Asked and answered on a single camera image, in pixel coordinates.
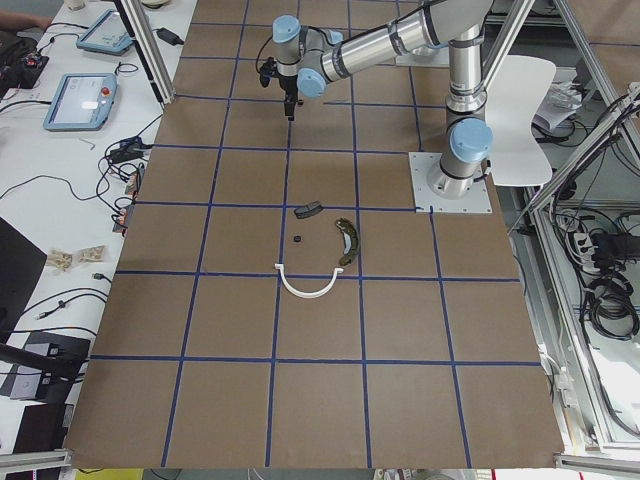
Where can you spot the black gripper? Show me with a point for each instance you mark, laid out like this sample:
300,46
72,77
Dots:
288,85

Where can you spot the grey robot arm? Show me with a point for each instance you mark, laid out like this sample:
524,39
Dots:
308,58

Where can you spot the black brake pad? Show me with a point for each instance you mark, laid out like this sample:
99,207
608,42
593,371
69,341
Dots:
308,210

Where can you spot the olive brake shoe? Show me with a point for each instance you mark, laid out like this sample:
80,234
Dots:
351,239

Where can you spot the black power adapter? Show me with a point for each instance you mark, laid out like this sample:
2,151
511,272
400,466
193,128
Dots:
169,37

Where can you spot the brown paper table cover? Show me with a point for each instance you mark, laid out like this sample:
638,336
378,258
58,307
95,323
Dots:
226,344

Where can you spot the blue teach pendant far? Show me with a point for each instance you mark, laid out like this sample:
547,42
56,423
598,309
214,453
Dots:
106,35

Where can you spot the blue teach pendant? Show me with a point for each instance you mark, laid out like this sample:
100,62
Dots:
82,102
106,35

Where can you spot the blue teach pendant near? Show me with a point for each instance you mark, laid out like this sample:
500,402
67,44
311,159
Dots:
82,102

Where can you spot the white plastic chair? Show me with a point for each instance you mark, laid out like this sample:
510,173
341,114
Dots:
514,96

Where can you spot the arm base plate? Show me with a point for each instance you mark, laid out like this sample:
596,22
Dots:
433,192
426,57

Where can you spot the aluminium frame post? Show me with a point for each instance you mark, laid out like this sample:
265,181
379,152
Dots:
139,30

